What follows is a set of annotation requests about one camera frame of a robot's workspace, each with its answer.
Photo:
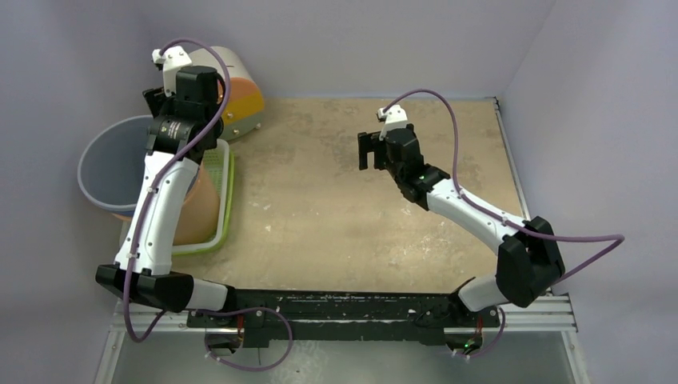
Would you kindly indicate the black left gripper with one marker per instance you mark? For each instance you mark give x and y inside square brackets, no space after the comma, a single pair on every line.
[156,97]

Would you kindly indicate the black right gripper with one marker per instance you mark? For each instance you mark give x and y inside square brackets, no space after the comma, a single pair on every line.
[368,150]

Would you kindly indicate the large grey plastic bucket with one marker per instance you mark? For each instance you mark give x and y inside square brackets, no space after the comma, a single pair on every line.
[112,166]

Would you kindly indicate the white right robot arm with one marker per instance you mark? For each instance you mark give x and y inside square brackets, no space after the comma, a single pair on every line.
[528,260]

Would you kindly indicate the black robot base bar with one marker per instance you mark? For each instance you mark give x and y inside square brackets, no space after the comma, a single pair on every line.
[259,315]

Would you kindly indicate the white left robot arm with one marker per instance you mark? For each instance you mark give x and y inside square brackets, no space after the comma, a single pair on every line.
[185,125]

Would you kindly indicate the pale green perforated basket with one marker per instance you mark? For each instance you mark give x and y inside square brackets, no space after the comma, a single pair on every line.
[219,164]

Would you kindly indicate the cream cabinet with coloured drawers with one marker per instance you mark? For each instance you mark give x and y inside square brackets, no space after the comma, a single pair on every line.
[244,111]

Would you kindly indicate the blue plastic bucket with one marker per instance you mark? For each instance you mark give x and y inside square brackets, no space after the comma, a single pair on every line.
[124,213]

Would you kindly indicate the orange plastic bucket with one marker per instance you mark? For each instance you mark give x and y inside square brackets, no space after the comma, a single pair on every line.
[199,213]

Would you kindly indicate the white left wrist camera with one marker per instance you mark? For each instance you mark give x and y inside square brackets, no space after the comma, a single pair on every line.
[170,62]

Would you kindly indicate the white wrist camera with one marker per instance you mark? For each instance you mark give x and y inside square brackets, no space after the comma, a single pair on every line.
[393,118]
[170,62]

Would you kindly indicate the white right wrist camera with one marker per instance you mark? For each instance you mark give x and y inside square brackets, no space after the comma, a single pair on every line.
[393,118]

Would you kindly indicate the aluminium frame rail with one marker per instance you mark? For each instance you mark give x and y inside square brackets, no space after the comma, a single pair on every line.
[547,314]

